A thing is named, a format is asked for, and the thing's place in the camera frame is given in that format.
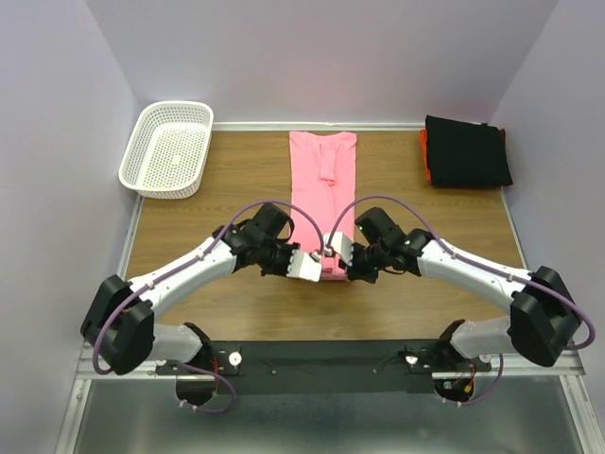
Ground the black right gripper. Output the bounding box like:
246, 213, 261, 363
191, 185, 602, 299
337, 240, 389, 284

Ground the pink t shirt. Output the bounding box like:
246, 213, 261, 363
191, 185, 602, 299
287, 130, 359, 284

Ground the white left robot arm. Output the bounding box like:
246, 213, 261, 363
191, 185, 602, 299
80, 203, 298, 375

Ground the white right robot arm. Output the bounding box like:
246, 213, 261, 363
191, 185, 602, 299
338, 207, 580, 371

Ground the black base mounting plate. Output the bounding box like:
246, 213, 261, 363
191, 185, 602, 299
155, 338, 493, 396

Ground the orange folded t shirt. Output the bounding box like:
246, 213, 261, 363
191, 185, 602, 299
420, 129, 432, 183

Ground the black folded t shirt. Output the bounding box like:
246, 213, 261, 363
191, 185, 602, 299
424, 115, 513, 188

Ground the white plastic basket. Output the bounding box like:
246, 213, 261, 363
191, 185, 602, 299
118, 100, 214, 200

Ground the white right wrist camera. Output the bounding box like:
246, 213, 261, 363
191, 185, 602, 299
323, 232, 354, 269

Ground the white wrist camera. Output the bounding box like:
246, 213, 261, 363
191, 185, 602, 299
323, 232, 354, 269
285, 250, 322, 283

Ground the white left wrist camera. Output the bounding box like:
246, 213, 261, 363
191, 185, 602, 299
285, 250, 322, 283

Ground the aluminium frame rail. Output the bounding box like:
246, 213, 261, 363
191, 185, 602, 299
75, 336, 587, 379

